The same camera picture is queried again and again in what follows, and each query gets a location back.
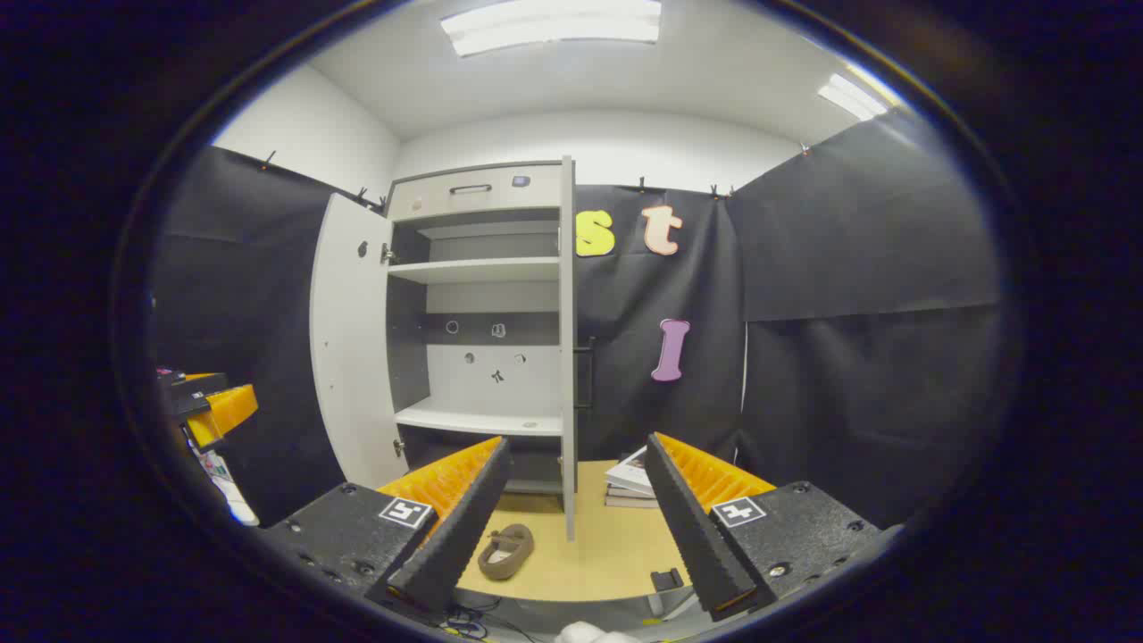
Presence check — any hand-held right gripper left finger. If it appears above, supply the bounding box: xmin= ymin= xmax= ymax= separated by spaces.
xmin=257 ymin=435 xmax=513 ymax=615

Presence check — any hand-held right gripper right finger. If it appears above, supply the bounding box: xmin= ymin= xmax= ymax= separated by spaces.
xmin=645 ymin=432 xmax=885 ymax=623

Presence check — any brown fuzzy shoe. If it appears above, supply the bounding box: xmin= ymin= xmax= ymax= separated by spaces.
xmin=477 ymin=523 xmax=536 ymax=581

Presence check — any white cabinet door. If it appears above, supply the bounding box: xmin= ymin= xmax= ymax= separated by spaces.
xmin=558 ymin=156 xmax=597 ymax=543
xmin=309 ymin=192 xmax=410 ymax=490

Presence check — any white grey shoe cabinet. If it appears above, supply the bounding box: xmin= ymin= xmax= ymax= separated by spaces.
xmin=384 ymin=157 xmax=580 ymax=497

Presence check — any grey cabinet drawer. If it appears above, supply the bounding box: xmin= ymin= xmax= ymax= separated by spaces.
xmin=387 ymin=163 xmax=563 ymax=221

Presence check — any white portrait cover book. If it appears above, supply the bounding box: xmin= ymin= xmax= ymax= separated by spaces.
xmin=605 ymin=446 xmax=660 ymax=497

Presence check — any printed white paper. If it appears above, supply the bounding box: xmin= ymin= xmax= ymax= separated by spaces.
xmin=183 ymin=438 xmax=260 ymax=526

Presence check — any white rounded object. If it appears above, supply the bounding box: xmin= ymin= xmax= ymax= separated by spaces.
xmin=555 ymin=621 xmax=639 ymax=643

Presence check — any black backdrop cloth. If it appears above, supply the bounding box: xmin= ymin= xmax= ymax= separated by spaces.
xmin=152 ymin=112 xmax=1001 ymax=532

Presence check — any small ceiling light panel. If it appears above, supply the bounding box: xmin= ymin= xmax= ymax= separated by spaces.
xmin=817 ymin=73 xmax=889 ymax=121

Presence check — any long ceiling light panel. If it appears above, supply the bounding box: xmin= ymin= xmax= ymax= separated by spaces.
xmin=440 ymin=0 xmax=663 ymax=58

